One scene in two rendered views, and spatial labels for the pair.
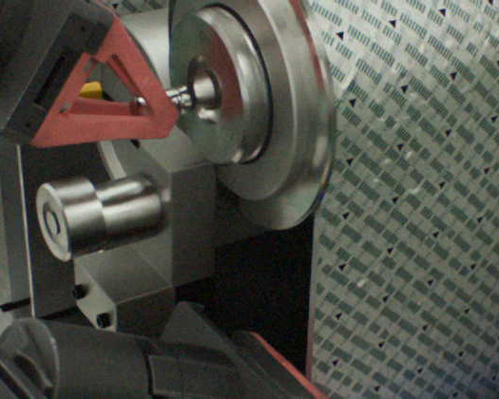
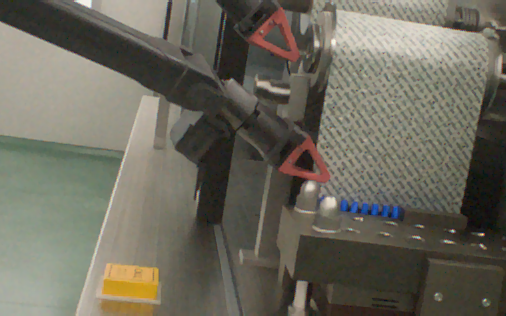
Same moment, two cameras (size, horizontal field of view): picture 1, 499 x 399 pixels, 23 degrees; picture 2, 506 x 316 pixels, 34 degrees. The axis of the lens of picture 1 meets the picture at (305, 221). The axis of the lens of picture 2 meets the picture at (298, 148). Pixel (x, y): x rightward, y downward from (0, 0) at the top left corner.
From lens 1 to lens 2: 0.82 m
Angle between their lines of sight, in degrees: 33
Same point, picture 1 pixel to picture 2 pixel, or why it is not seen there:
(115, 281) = not seen: hidden behind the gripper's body
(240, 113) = (312, 47)
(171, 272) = (287, 114)
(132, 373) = (251, 100)
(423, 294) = (365, 137)
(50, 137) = (255, 39)
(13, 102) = (245, 17)
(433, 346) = (369, 163)
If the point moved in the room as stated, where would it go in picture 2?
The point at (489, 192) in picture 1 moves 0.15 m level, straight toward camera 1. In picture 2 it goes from (396, 106) to (340, 104)
